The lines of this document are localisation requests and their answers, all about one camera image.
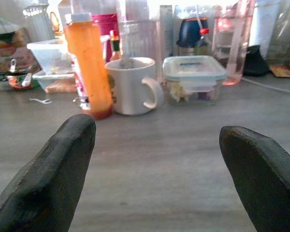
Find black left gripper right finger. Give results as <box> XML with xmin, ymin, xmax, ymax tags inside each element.
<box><xmin>218</xmin><ymin>125</ymin><xmax>290</xmax><ymax>232</ymax></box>

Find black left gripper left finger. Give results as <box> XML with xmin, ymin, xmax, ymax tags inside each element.
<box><xmin>0</xmin><ymin>113</ymin><xmax>97</xmax><ymax>232</ymax></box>

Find white floss pick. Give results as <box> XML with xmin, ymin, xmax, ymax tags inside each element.
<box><xmin>29</xmin><ymin>97</ymin><xmax>53</xmax><ymax>105</ymax></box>

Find brown flat packet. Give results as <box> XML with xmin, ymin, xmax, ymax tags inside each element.
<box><xmin>44</xmin><ymin>78</ymin><xmax>77</xmax><ymax>94</ymax></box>

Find orange sauce squeeze bottle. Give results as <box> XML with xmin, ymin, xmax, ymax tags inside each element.
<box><xmin>63</xmin><ymin>12</ymin><xmax>113</xmax><ymax>121</ymax></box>

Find black pouch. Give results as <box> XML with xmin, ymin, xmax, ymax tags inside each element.
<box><xmin>243</xmin><ymin>44</ymin><xmax>270</xmax><ymax>77</ymax></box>

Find white ceramic mug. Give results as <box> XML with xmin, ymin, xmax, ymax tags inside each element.
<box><xmin>105</xmin><ymin>57</ymin><xmax>164</xmax><ymax>116</ymax></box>

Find clear plastic storage box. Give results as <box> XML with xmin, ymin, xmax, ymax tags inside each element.
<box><xmin>26</xmin><ymin>38</ymin><xmax>74</xmax><ymax>75</ymax></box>

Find pink clear plastic jug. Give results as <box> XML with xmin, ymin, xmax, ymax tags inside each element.
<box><xmin>212</xmin><ymin>0</ymin><xmax>256</xmax><ymax>86</ymax></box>

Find glass food container with lid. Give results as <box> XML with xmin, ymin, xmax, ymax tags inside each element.
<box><xmin>162</xmin><ymin>55</ymin><xmax>227</xmax><ymax>106</ymax></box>

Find printed food package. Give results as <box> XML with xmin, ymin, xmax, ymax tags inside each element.
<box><xmin>0</xmin><ymin>26</ymin><xmax>42</xmax><ymax>80</ymax></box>

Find dark sauce bottle red cap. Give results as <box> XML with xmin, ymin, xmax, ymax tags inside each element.
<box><xmin>194</xmin><ymin>28</ymin><xmax>212</xmax><ymax>57</ymax></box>

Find small hot sauce bottle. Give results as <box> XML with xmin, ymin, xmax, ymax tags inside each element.
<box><xmin>108</xmin><ymin>29</ymin><xmax>123</xmax><ymax>62</ymax></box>

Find ribbed clear glass jar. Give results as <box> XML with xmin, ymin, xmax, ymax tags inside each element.
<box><xmin>23</xmin><ymin>4</ymin><xmax>54</xmax><ymax>42</ymax></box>

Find magenta plastic container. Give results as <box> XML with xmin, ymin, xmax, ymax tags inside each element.
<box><xmin>91</xmin><ymin>13</ymin><xmax>119</xmax><ymax>63</ymax></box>

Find dark blue round container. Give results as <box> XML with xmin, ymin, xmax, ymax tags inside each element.
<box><xmin>175</xmin><ymin>18</ymin><xmax>208</xmax><ymax>48</ymax></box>

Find clear plastic tumbler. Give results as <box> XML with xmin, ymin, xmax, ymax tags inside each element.
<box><xmin>117</xmin><ymin>0</ymin><xmax>160</xmax><ymax>80</ymax></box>

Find white appliance power cable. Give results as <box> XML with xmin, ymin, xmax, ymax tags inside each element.
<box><xmin>241</xmin><ymin>76</ymin><xmax>290</xmax><ymax>95</ymax></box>

